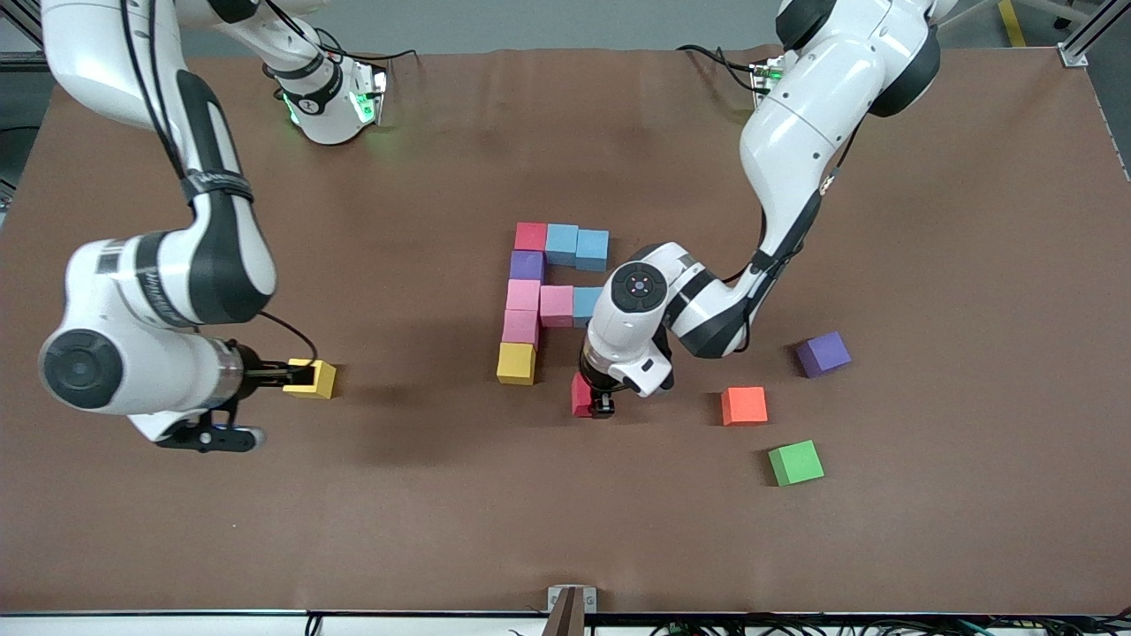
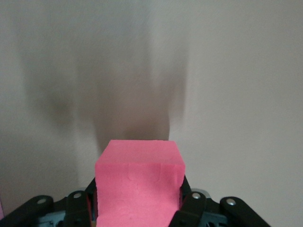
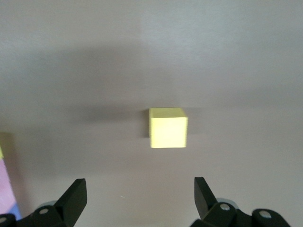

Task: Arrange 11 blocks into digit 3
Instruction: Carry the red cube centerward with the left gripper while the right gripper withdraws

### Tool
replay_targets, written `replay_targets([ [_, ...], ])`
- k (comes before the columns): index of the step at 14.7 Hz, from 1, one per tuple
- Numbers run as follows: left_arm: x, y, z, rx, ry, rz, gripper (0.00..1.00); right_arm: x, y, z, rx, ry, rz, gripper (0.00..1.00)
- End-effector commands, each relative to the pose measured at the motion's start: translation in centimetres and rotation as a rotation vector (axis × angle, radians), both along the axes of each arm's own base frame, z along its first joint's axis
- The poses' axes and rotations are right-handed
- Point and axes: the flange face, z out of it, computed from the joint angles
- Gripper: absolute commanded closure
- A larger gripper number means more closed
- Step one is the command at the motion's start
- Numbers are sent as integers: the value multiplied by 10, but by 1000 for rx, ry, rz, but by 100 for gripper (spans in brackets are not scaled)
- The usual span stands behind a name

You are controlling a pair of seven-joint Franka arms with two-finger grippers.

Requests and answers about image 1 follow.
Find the brown table cover sheet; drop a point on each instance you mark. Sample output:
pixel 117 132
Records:
pixel 177 530

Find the orange foam cube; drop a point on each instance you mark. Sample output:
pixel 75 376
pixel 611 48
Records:
pixel 744 405

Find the pink foam cube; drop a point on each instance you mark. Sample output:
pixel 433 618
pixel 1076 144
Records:
pixel 557 306
pixel 520 326
pixel 523 294

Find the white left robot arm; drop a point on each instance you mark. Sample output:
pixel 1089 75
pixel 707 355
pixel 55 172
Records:
pixel 795 115

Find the grey metal bracket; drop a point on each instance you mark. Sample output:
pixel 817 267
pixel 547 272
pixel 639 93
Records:
pixel 572 609

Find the aluminium frame profile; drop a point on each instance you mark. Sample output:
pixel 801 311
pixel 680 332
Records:
pixel 18 60
pixel 1074 55

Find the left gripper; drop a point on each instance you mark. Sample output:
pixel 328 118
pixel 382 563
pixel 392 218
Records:
pixel 594 379

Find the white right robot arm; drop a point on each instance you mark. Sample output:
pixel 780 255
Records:
pixel 106 291

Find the blue foam cube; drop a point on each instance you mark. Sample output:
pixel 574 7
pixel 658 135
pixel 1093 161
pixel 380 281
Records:
pixel 561 245
pixel 585 305
pixel 592 250

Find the green foam cube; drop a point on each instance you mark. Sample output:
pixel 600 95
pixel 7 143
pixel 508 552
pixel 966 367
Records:
pixel 795 463

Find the purple foam cube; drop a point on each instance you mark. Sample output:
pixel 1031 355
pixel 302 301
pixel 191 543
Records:
pixel 823 353
pixel 527 265

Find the red foam cube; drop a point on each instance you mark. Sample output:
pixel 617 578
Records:
pixel 580 395
pixel 530 237

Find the yellow foam cube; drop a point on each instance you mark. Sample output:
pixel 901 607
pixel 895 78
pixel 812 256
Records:
pixel 327 382
pixel 516 363

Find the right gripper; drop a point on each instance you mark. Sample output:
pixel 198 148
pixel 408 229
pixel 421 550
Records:
pixel 252 370

